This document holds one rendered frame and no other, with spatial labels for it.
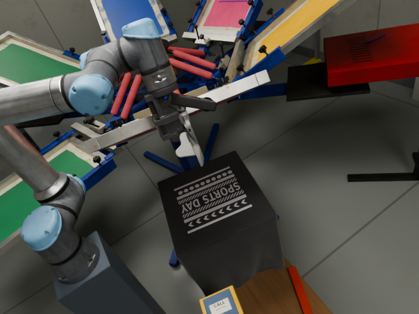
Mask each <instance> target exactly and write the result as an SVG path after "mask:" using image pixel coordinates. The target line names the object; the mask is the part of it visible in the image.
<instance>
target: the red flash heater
mask: <svg viewBox="0 0 419 314"><path fill-rule="evenodd" d="M383 34H385V35H384V36H382V37H380V38H378V39H375V38H377V37H379V36H381V35H383ZM373 39H375V40H373ZM323 40H324V59H325V69H326V76H327V85H328V87H335V86H341V85H352V84H358V83H369V82H380V81H386V80H397V79H408V78H414V77H419V23H416V24H409V25H404V26H397V27H389V28H384V29H377V30H373V31H365V32H358V33H353V34H346V35H341V36H334V37H326V38H323ZM370 40H373V41H372V42H369V43H368V44H366V42H368V41H370Z"/></svg>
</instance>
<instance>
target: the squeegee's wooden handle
mask: <svg viewBox="0 0 419 314"><path fill-rule="evenodd" d="M207 91H208V89H207V86H203V87H200V88H197V89H195V90H192V91H190V92H188V93H185V94H184V95H190V96H194V97H198V96H200V95H202V94H205V92H207ZM150 115H152V113H151V111H150V109H149V108H147V109H144V110H142V111H140V112H137V113H134V114H133V117H134V119H135V120H136V119H139V120H140V119H142V118H145V117H147V116H150Z"/></svg>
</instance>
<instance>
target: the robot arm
mask: <svg viewBox="0 0 419 314"><path fill-rule="evenodd" d="M122 32H123V37H121V38H120V39H118V40H115V41H113V42H110V43H108V44H105V45H102V46H100V47H96V48H93V49H90V50H89V51H88V52H85V53H83V54H82V55H81V56H80V59H79V61H80V63H79V65H80V69H81V71H79V72H74V73H71V74H66V75H60V76H56V77H51V78H46V79H42V80H37V81H33V82H28V83H23V84H19V85H14V86H11V87H6V88H0V159H2V160H3V161H4V162H5V163H6V164H7V165H8V166H9V167H10V168H11V169H12V170H13V171H14V172H15V173H16V174H17V175H18V176H19V177H20V178H21V179H22V180H23V181H24V182H26V183H27V184H28V185H29V186H30V187H31V188H32V189H33V190H34V194H33V195H34V199H35V200H37V201H38V202H39V203H40V204H41V207H38V208H37V209H35V210H33V211H32V212H31V213H32V214H31V215H28V216H27V217H26V219H25V220H24V222H23V224H22V227H21V237H22V239H23V241H24V242H25V243H26V244H27V246H28V247H29V248H30V249H32V250H34V251H35V252H36V253H38V254H39V255H40V256H41V257H42V258H43V259H44V260H45V261H46V262H48V263H49V264H50V266H51V269H52V271H53V273H54V276H55V277H56V279H57V280H58V281H60V282H61V283H63V284H66V285H70V284H74V283H77V282H79V281H81V280H83V279H84V278H86V277H87V276H88V275H90V273H91V272H92V271H93V270H94V268H95V267H96V265H97V264H98V261H99V258H100V251H99V248H98V247H97V246H96V244H95V243H94V242H92V241H91V240H88V239H86V238H84V237H81V236H79V234H78V233H77V232H76V231H75V225H76V222H77V219H78V217H79V214H80V210H81V208H82V205H83V204H84V202H85V196H86V192H87V190H86V187H85V184H84V183H83V181H82V180H81V179H79V178H78V177H76V176H75V177H73V175H71V174H65V173H63V172H57V171H56V170H55V169H54V168H53V167H52V166H51V165H50V164H49V163H48V162H47V160H46V159H45V158H44V157H43V156H42V155H41V154H40V153H39V152H38V151H37V150H36V149H35V148H34V147H33V146H32V144H31V143H30V142H29V141H28V140H27V139H26V138H25V137H24V135H23V134H22V133H21V132H20V131H19V130H18V129H17V128H16V127H15V126H14V125H13V124H15V123H20V122H24V121H30V120H35V119H39V118H45V117H51V116H54V115H60V114H63V113H69V112H74V111H77V112H79V113H81V114H83V115H88V116H91V117H93V116H97V115H100V114H102V113H103V112H104V111H106V109H107V108H108V106H109V105H110V104H111V102H112V100H113V96H114V92H115V89H116V88H117V85H118V82H119V80H120V77H121V75H123V74H127V73H129V72H132V71H134V70H136V69H138V70H139V72H140V75H141V76H142V79H143V81H144V83H145V86H146V88H147V90H148V91H149V92H150V93H149V94H146V95H144V98H145V101H146V102H147V104H148V107H149V109H150V111H151V113H152V115H153V116H152V120H153V119H154V120H153V122H154V124H155V125H156V128H157V129H158V131H159V134H160V137H161V138H162V140H163V141H165V140H168V139H171V141H172V142H178V141H180V142H181V145H180V146H179V147H178V149H177V150H176V155H177V157H179V158H183V157H189V156H196V157H197V159H198V161H199V163H200V166H201V167H202V166H203V162H204V156H203V154H202V152H201V148H200V146H199V144H198V141H197V139H196V136H195V133H194V131H193V129H192V127H193V126H192V124H191V121H190V118H189V116H188V113H187V111H186V108H187V107H189V108H196V109H200V110H203V111H204V112H209V111H212V112H214V111H215V110H216V106H217V103H216V102H215V101H214V100H212V99H211V98H209V97H205V98H201V97H194V96H190V95H183V94H179V93H173V92H174V91H175V90H177V89H178V88H179V86H178V83H177V82H176V80H177V79H176V76H175V73H174V71H173V68H172V66H171V63H170V60H169V58H168V56H167V53H166V50H165V48H164V45H163V42H162V40H161V36H160V35H159V33H158V30H157V28H156V26H155V23H154V21H153V20H152V19H150V18H144V19H140V20H138V21H135V22H132V23H130V24H127V25H126V26H123V27H122ZM164 96H167V99H165V100H164V99H163V97H164Z"/></svg>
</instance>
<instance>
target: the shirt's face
mask: <svg viewBox="0 0 419 314"><path fill-rule="evenodd" d="M227 166H229V167H230V168H231V170H232V172H233V174H234V175H235V177H236V179H237V180H238V183H239V184H240V186H241V187H242V189H243V191H244V193H245V195H246V196H247V198H248V199H249V202H250V203H251V205H252V207H251V208H249V209H247V210H245V211H242V212H240V213H237V214H235V215H233V216H231V217H228V218H226V219H223V220H222V221H219V222H217V223H214V224H212V225H210V226H208V227H205V228H203V229H200V230H198V231H196V232H194V233H191V234H189V235H188V232H187V229H186V226H185V222H184V220H183V216H182V213H181V210H180V207H179V204H178V200H177V198H176V194H175V191H174V189H175V188H177V187H180V186H182V185H184V184H187V183H189V182H192V181H194V180H196V179H199V178H201V177H203V176H206V175H208V174H211V173H213V172H215V171H218V170H220V169H223V168H225V167H227ZM158 185H159V188H160V192H161V196H162V199H163V204H164V207H165V211H166V215H167V218H168V223H169V225H170V230H171V234H172V237H173V241H174V245H175V249H176V253H177V256H182V255H185V254H187V253H189V252H192V251H194V250H196V249H199V248H201V247H203V246H206V245H208V244H210V243H212V242H215V241H217V240H220V239H222V238H224V237H226V236H229V235H231V234H233V233H235V232H237V231H240V230H242V229H245V228H247V227H249V226H251V225H254V224H256V223H258V222H261V221H263V220H265V219H268V218H270V217H272V216H274V215H275V212H274V211H273V209H272V207H271V206H270V205H269V203H268V201H267V200H266V198H265V197H264V195H263V194H262V192H261V190H260V189H259V188H258V186H257V184H256V183H255V182H254V179H253V178H252V177H251V175H250V174H249V172H248V171H247V169H246V167H245V166H244V165H243V163H242V161H241V160H240V158H239V156H238V155H237V154H236V152H235V151H232V152H230V153H227V154H225V155H223V156H220V157H218V158H215V159H212V160H211V161H208V162H206V163H203V166H202V167H201V166H200V165H199V166H196V167H194V168H191V169H189V170H186V171H184V172H182V173H179V174H176V175H174V176H172V177H170V178H167V179H164V180H163V181H160V182H158Z"/></svg>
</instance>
